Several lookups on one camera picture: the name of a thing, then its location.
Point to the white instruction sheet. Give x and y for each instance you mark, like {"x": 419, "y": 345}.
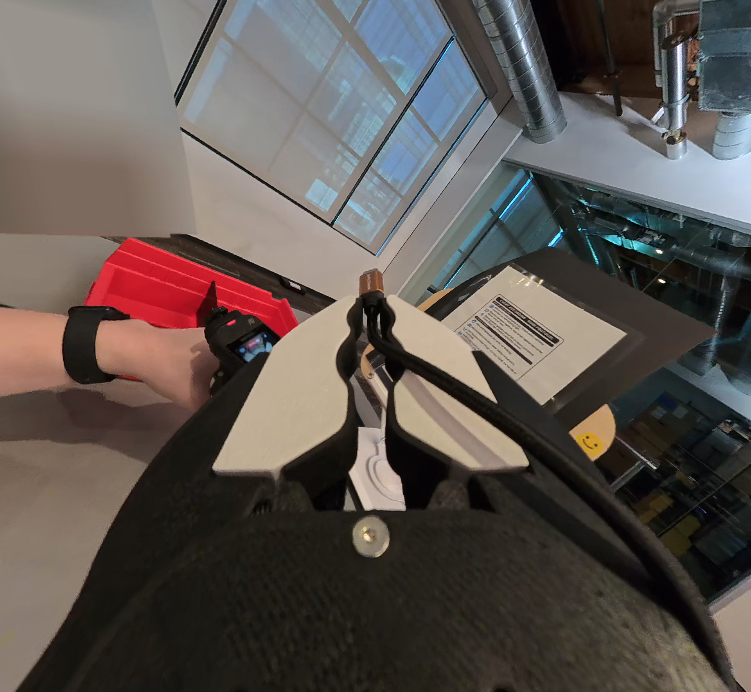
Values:
{"x": 528, "y": 340}

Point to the person's left forearm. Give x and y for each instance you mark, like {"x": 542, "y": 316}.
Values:
{"x": 29, "y": 351}

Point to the red plastic bin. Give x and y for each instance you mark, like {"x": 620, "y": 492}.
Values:
{"x": 152, "y": 287}

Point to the black floor outlet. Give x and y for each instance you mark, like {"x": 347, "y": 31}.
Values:
{"x": 293, "y": 285}

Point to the foil wrapped rectangular duct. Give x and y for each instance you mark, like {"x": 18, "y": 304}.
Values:
{"x": 724, "y": 23}

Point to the black ceiling pipe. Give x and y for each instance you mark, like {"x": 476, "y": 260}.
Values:
{"x": 604, "y": 23}

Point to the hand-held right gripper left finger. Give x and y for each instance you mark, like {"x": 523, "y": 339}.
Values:
{"x": 281, "y": 398}

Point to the silver insulated pipe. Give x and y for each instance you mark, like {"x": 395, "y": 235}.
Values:
{"x": 675, "y": 87}

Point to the yellow smiley sticker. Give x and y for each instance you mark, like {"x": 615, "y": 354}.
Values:
{"x": 589, "y": 442}

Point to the wide round metal duct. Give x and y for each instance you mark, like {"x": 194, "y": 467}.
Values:
{"x": 733, "y": 134}

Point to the large grid window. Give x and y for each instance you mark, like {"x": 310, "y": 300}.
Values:
{"x": 328, "y": 87}

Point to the wooden backed black sign board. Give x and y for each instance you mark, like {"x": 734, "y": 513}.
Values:
{"x": 645, "y": 316}

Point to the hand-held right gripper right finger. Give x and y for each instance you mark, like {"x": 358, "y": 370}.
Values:
{"x": 428, "y": 437}

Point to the round spiral metal duct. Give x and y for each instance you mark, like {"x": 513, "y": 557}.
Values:
{"x": 516, "y": 52}

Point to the black smartwatch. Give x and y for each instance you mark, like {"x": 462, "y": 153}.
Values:
{"x": 82, "y": 351}

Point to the white sign stand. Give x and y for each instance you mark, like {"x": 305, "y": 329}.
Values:
{"x": 369, "y": 469}

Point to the person's left hand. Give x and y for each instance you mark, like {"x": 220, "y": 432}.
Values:
{"x": 158, "y": 363}

